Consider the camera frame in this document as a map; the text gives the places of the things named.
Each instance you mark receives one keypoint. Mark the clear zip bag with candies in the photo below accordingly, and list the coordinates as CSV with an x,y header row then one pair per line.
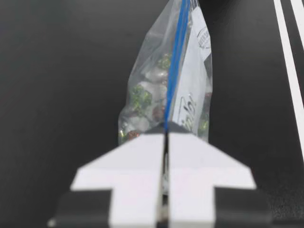
x,y
175,78

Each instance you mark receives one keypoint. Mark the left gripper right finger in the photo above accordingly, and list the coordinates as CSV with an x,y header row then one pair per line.
x,y
199,171

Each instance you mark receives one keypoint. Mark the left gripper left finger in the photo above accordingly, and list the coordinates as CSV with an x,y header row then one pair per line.
x,y
133,171

